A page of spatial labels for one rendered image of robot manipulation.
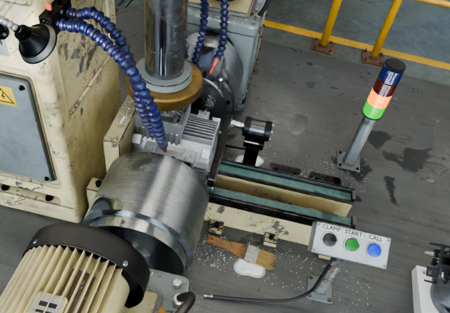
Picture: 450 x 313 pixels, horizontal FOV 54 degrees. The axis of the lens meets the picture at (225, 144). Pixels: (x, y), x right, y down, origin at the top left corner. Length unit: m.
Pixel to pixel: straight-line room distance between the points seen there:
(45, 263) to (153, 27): 0.52
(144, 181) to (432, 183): 1.06
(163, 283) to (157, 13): 0.51
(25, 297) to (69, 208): 0.67
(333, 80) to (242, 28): 0.61
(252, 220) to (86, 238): 0.72
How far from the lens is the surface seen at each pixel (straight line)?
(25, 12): 0.86
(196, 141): 1.11
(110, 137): 1.04
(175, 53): 0.97
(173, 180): 0.94
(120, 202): 0.91
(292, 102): 1.74
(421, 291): 1.35
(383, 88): 1.35
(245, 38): 1.46
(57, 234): 0.64
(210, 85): 1.24
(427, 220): 1.55
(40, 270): 0.63
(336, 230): 1.04
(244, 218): 1.27
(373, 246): 1.05
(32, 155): 1.14
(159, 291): 0.80
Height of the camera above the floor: 1.89
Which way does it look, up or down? 46 degrees down
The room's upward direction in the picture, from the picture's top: 10 degrees clockwise
